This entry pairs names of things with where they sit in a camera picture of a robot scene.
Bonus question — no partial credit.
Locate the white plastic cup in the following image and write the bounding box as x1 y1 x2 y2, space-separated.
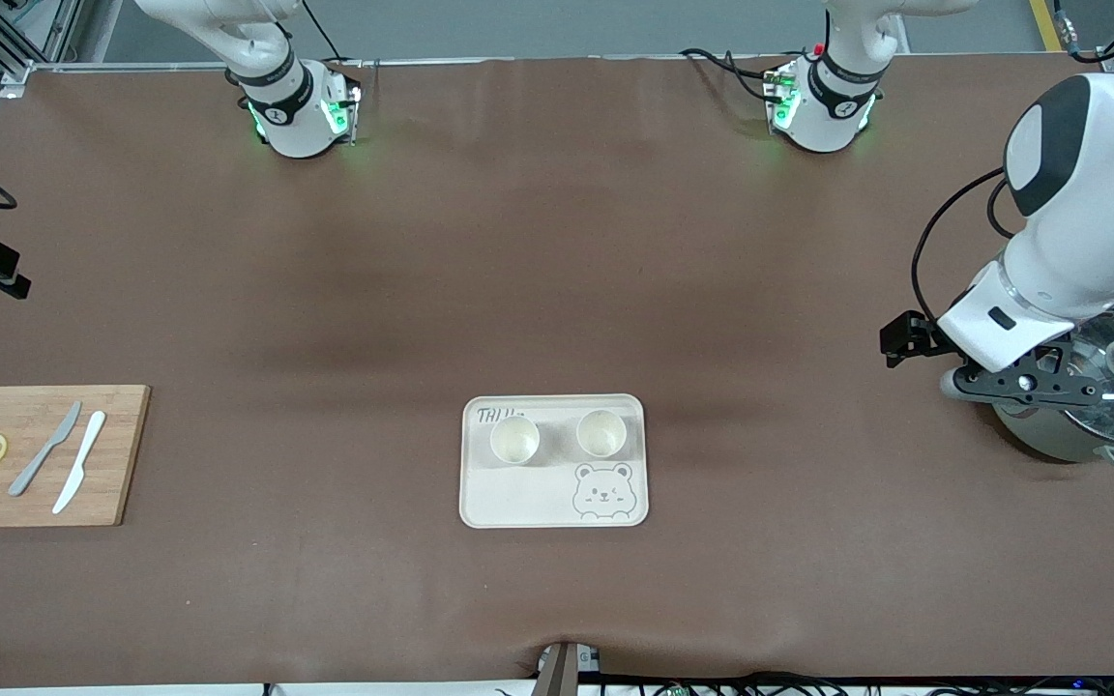
575 409 629 459
489 416 542 468

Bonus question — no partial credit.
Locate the grey electric cooking pot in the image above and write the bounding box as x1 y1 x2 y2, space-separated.
987 304 1114 475

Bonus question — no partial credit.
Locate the grey plastic knife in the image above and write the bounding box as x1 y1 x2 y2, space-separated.
8 401 83 498

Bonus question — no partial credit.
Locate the white plastic knife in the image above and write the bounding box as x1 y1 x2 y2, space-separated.
52 411 107 515

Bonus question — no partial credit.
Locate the wooden cutting board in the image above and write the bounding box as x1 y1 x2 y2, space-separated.
0 385 152 529

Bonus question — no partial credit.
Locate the cream bear print tray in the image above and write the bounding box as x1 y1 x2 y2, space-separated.
459 393 650 530

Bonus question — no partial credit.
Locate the black left camera mount bracket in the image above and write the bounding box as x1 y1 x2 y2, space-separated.
953 342 1105 409

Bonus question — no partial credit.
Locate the black left arm base cable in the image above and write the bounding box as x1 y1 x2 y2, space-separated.
680 47 782 103

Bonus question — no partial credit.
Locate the black arm base cable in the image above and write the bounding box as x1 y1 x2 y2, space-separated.
680 47 782 103
300 0 365 69

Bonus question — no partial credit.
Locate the black table edge cable bundle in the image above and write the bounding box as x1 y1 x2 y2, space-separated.
576 670 1114 696

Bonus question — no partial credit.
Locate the black right arm base cable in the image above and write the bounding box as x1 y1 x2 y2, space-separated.
300 0 365 69

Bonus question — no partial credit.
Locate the table edge camera mount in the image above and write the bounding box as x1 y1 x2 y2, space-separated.
532 640 602 696

